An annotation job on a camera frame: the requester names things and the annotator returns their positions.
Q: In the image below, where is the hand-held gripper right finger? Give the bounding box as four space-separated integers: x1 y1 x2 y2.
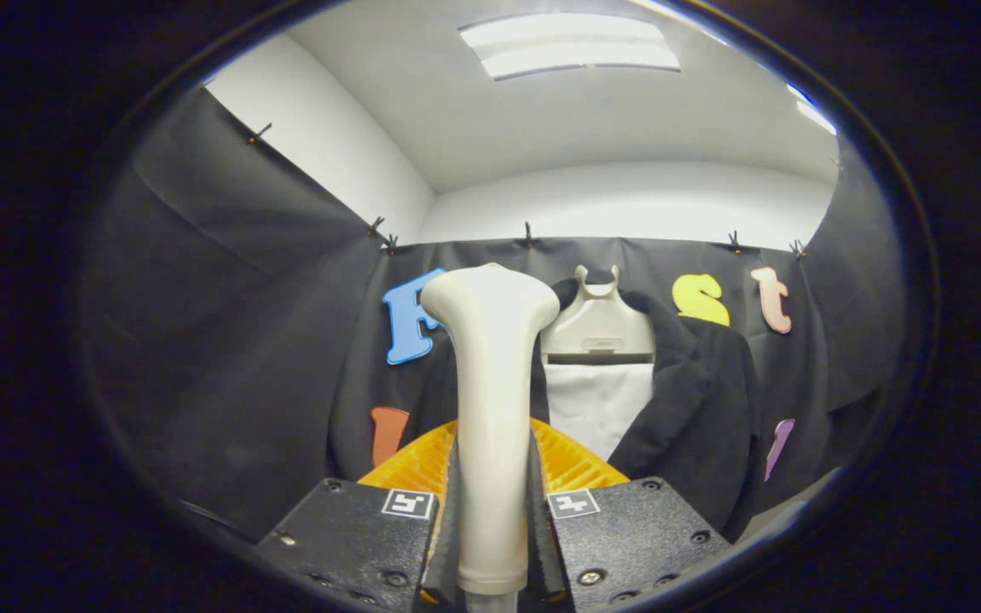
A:
528 416 731 612

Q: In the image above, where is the ceiling light panel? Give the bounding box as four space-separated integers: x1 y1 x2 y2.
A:
787 83 838 137
459 13 681 81

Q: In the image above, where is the white garment steamer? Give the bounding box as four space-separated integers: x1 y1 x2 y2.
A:
420 263 560 613

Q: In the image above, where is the row of black cloth clips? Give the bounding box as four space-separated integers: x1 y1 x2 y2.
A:
248 123 808 259

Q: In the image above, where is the black backdrop cloth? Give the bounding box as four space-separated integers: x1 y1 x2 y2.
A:
77 85 909 546

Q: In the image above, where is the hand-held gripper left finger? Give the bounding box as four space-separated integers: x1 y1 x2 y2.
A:
256 419 462 613

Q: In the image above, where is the black suit jacket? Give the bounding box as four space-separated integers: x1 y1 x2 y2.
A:
410 289 764 541

